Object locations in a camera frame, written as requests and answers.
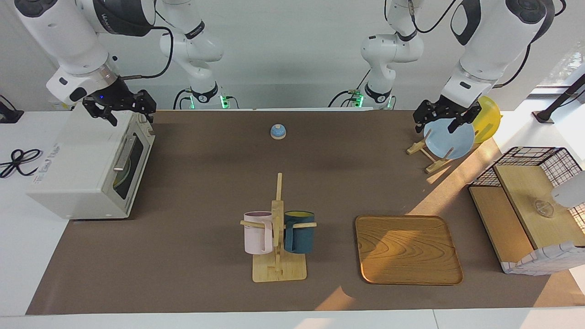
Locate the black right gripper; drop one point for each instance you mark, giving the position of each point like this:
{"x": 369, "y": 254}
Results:
{"x": 114, "y": 96}

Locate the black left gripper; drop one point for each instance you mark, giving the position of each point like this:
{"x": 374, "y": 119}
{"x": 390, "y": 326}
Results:
{"x": 450, "y": 109}

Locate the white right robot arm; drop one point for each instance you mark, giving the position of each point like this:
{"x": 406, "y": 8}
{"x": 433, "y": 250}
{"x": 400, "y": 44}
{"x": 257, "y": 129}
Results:
{"x": 68, "y": 36}

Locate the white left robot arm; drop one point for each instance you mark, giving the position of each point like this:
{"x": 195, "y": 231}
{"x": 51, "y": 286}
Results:
{"x": 484, "y": 45}

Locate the white toaster oven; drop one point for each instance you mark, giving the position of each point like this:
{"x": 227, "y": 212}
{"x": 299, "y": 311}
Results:
{"x": 68, "y": 173}

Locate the light blue plate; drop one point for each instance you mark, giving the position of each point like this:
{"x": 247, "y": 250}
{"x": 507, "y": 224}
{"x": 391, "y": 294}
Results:
{"x": 450, "y": 141}

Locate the yellow plate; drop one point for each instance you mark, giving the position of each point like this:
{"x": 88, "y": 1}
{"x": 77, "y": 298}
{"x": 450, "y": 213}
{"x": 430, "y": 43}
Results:
{"x": 489, "y": 119}

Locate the wooden plate rack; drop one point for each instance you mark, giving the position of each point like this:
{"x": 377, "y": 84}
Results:
{"x": 436, "y": 165}

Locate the brown table mat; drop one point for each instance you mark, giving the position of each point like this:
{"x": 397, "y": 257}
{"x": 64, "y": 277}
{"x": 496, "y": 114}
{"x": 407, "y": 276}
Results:
{"x": 205, "y": 183}

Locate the wooden two-tier shelf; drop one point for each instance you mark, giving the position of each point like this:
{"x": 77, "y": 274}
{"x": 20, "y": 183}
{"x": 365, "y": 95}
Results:
{"x": 525, "y": 192}

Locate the black device base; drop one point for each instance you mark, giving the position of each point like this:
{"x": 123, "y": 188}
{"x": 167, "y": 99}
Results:
{"x": 9, "y": 115}

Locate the small clear glass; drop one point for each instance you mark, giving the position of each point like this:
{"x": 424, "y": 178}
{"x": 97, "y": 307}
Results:
{"x": 545, "y": 209}

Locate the wooden tray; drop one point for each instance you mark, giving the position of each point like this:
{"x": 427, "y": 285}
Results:
{"x": 406, "y": 251}

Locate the blurry white cylinder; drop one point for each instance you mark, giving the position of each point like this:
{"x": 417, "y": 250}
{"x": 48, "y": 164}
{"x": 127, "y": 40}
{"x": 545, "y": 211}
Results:
{"x": 571, "y": 192}

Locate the small blue bell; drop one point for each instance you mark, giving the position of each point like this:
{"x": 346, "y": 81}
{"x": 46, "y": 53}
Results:
{"x": 278, "y": 132}

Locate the white checkered cloth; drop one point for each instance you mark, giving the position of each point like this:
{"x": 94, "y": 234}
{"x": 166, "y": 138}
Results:
{"x": 544, "y": 260}

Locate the pink mug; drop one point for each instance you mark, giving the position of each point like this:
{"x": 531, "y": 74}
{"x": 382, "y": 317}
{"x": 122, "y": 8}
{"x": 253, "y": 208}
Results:
{"x": 256, "y": 235}

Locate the dark blue mug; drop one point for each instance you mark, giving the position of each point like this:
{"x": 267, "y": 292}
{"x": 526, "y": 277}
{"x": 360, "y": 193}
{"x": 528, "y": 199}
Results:
{"x": 301, "y": 237}

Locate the wooden mug rack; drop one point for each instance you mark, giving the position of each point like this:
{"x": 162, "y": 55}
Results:
{"x": 278, "y": 269}

